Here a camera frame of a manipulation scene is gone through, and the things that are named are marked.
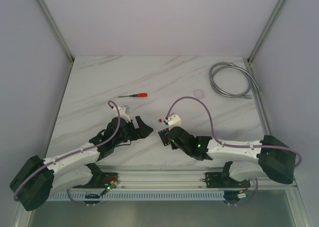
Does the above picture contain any black fuse box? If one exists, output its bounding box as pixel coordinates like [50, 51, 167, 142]
[158, 128, 171, 146]

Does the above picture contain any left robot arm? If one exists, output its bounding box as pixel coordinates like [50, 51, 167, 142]
[9, 116, 154, 211]

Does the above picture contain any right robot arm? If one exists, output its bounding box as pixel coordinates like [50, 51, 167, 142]
[166, 127, 297, 187]

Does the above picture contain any clear plastic fuse box cover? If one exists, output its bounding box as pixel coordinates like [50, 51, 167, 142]
[193, 89, 205, 100]

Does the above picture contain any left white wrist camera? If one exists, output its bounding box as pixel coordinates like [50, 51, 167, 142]
[112, 106, 131, 122]

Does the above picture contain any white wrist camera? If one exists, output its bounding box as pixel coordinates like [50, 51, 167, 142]
[164, 114, 181, 126]
[112, 106, 131, 122]

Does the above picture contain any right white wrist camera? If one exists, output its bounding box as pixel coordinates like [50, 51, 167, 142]
[164, 114, 181, 126]

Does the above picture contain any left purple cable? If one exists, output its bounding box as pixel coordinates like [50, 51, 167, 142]
[12, 100, 122, 208]

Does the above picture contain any purple cable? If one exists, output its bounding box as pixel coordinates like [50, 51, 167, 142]
[12, 100, 122, 208]
[165, 96, 303, 208]

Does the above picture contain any red handled screwdriver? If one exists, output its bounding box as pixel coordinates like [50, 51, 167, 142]
[119, 93, 148, 98]

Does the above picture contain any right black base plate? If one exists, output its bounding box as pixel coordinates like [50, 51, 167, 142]
[203, 172, 251, 189]

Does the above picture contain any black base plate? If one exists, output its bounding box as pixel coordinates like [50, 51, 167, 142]
[203, 172, 251, 189]
[74, 172, 118, 189]

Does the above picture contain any aluminium front rail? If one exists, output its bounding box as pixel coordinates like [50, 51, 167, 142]
[26, 165, 297, 188]

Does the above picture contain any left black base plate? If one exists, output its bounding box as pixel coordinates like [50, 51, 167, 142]
[74, 172, 118, 189]

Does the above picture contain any grey coiled cable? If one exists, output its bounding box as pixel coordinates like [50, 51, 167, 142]
[208, 62, 263, 99]

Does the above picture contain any slotted cable duct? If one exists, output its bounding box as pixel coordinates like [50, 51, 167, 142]
[34, 191, 287, 202]

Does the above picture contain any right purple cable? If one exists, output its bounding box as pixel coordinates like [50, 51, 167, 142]
[165, 96, 303, 208]

